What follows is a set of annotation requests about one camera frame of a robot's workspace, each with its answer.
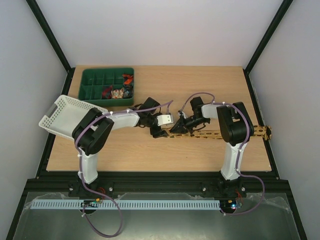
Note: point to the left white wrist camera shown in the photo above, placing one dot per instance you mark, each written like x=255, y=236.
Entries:
x=164, y=119

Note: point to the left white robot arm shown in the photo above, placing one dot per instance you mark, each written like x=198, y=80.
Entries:
x=92, y=132

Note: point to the light blue cable duct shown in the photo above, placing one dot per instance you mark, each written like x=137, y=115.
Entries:
x=72, y=204

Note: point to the red orange rolled tie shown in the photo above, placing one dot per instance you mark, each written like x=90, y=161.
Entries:
x=128, y=79

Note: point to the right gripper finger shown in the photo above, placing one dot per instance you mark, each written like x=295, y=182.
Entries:
x=180, y=122
x=178, y=130

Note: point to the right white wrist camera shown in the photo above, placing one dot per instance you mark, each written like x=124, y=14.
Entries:
x=182, y=115

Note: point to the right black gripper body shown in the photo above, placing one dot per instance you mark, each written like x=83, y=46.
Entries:
x=185, y=122

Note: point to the colourful patterned rolled tie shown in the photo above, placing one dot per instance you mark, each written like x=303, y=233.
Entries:
x=117, y=93

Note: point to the dark red rolled tie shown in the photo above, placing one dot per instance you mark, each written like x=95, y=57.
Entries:
x=106, y=92

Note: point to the yellow leopard print tie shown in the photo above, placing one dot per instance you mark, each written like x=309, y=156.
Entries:
x=264, y=132

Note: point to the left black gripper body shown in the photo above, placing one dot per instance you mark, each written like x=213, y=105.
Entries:
x=153, y=130

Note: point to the blue patterned rolled tie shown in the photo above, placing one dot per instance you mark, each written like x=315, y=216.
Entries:
x=128, y=91

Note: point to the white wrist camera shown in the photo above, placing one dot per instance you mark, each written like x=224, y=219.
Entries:
x=164, y=119
x=182, y=115

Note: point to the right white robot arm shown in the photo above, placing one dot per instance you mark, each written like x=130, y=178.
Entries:
x=235, y=126

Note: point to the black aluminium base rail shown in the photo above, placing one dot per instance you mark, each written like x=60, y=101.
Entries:
x=204, y=184

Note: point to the white perforated plastic basket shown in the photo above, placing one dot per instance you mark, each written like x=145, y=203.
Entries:
x=65, y=114

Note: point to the green compartment tray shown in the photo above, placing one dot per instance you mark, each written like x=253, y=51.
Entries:
x=93, y=80

